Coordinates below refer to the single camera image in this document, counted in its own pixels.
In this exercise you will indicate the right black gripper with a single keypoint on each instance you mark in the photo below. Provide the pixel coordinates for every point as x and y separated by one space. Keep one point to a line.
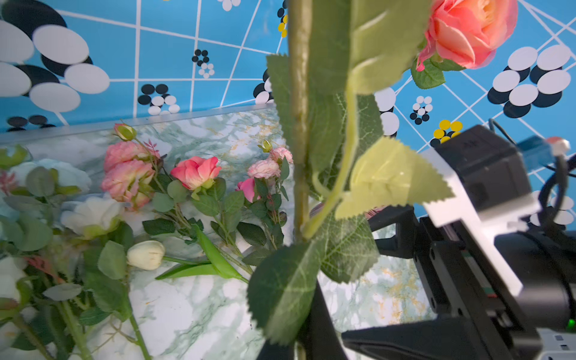
476 316

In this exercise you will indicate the pile of artificial flowers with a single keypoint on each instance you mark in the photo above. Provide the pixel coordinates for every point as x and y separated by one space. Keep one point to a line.
67 249

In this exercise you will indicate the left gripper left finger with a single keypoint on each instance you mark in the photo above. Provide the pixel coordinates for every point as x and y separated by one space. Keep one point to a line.
274 351

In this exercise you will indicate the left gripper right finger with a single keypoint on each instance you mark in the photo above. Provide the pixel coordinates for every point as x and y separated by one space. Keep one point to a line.
322 340

